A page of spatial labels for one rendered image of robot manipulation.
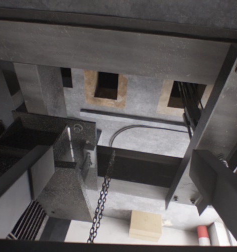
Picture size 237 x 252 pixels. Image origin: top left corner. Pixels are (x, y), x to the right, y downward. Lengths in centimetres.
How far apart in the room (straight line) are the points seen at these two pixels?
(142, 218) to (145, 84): 196
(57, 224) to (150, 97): 108
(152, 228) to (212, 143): 208
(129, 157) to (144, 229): 163
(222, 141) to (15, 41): 88
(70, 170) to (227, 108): 61
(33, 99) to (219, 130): 78
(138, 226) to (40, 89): 232
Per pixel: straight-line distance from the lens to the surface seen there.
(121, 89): 145
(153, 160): 131
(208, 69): 69
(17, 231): 94
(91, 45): 67
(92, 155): 90
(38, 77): 80
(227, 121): 81
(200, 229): 315
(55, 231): 127
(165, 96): 147
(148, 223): 282
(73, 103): 164
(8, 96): 121
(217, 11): 134
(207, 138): 85
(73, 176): 72
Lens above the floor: 128
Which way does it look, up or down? 50 degrees down
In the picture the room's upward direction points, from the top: 166 degrees counter-clockwise
